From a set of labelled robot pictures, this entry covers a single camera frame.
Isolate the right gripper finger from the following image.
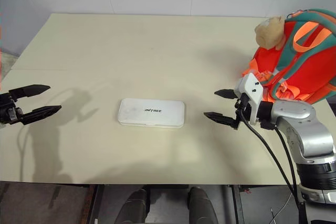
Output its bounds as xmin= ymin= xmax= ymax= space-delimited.
xmin=203 ymin=111 xmax=242 ymax=131
xmin=214 ymin=88 xmax=239 ymax=101

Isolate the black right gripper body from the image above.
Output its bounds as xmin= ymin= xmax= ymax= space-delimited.
xmin=235 ymin=92 xmax=252 ymax=120

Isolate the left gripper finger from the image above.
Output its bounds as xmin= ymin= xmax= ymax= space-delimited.
xmin=9 ymin=84 xmax=51 ymax=102
xmin=22 ymin=104 xmax=62 ymax=126

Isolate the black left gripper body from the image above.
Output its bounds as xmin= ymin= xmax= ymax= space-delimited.
xmin=0 ymin=90 xmax=26 ymax=125

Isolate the orange and green backpack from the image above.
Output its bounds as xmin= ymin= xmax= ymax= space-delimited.
xmin=240 ymin=8 xmax=336 ymax=104

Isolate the white rectangular case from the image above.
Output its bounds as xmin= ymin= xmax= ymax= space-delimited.
xmin=117 ymin=98 xmax=185 ymax=129

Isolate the tan plush toy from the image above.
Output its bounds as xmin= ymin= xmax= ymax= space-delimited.
xmin=255 ymin=16 xmax=286 ymax=51

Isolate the dark rounded shape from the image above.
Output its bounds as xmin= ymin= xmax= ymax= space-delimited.
xmin=187 ymin=186 xmax=219 ymax=224
xmin=113 ymin=188 xmax=151 ymax=224

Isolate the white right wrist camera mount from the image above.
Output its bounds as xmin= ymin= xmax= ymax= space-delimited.
xmin=234 ymin=72 xmax=264 ymax=126

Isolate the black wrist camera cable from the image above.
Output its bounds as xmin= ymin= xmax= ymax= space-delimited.
xmin=239 ymin=110 xmax=308 ymax=224

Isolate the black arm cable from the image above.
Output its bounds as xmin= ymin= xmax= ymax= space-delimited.
xmin=265 ymin=124 xmax=300 ymax=193

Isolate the black table frame leg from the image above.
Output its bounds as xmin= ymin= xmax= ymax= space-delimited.
xmin=230 ymin=184 xmax=246 ymax=224

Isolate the thin loose wire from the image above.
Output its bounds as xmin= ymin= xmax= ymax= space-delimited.
xmin=269 ymin=192 xmax=293 ymax=224

